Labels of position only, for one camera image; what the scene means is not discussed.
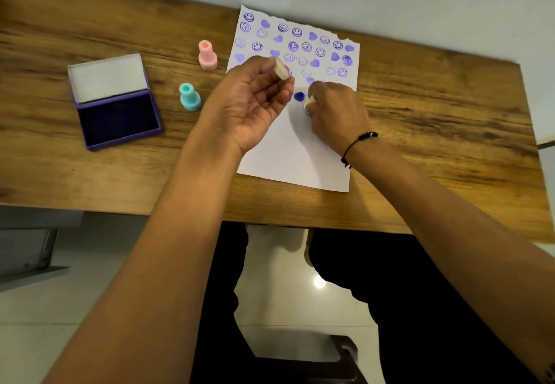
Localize person's left hand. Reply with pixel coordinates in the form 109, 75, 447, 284
196, 55, 295, 157

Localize person's right hand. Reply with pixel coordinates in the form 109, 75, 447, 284
304, 80, 376, 155

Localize person's left forearm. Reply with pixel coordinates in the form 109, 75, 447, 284
43, 130, 244, 384

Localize person's right forearm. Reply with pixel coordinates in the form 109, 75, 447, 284
345, 136, 555, 384

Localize pink round stamp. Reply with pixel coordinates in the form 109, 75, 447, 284
198, 40, 219, 71

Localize white paper with purple stamps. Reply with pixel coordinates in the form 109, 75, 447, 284
226, 5, 361, 193

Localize teal round stamp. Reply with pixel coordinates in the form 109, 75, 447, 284
179, 83, 202, 112

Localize open purple ink pad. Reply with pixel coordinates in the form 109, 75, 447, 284
68, 53, 163, 152

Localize person's right leg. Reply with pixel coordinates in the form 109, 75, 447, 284
308, 228, 543, 384

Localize person's leg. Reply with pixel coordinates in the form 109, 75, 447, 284
308, 228, 543, 384
190, 222, 257, 384

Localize person's left leg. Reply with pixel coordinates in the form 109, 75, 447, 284
190, 222, 257, 384

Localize dark brown stool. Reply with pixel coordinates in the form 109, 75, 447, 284
254, 335, 369, 384

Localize black cord bracelet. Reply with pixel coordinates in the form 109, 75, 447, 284
340, 132, 379, 169

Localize grey metal frame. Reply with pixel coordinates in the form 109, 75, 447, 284
0, 205, 84, 285

